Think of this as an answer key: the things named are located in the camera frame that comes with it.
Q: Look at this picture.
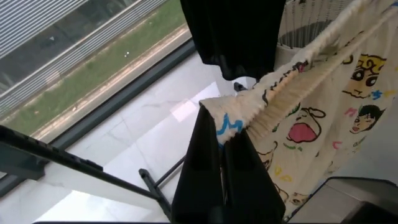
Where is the black clothes rack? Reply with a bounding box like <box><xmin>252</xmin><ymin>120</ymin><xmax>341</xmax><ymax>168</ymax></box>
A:
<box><xmin>0</xmin><ymin>82</ymin><xmax>250</xmax><ymax>221</ymax></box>

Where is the white laundry basket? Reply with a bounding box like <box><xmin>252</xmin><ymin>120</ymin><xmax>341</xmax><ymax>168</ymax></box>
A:
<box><xmin>273</xmin><ymin>0</ymin><xmax>356</xmax><ymax>71</ymax></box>

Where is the window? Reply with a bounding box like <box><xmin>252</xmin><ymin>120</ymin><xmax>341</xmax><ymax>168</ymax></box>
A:
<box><xmin>0</xmin><ymin>0</ymin><xmax>197</xmax><ymax>198</ymax></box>

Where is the black garment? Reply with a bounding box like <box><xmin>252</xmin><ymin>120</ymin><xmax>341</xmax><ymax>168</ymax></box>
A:
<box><xmin>179</xmin><ymin>0</ymin><xmax>287</xmax><ymax>82</ymax></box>

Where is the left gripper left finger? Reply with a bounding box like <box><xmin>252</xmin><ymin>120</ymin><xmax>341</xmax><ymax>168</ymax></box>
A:
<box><xmin>170</xmin><ymin>105</ymin><xmax>224</xmax><ymax>223</ymax></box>

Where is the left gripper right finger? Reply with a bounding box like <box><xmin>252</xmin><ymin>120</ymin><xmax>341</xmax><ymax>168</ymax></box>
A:
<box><xmin>221</xmin><ymin>128</ymin><xmax>287</xmax><ymax>223</ymax></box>

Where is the cream printed garment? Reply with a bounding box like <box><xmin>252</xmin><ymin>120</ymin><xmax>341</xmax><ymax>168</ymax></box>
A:
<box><xmin>198</xmin><ymin>0</ymin><xmax>398</xmax><ymax>223</ymax></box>

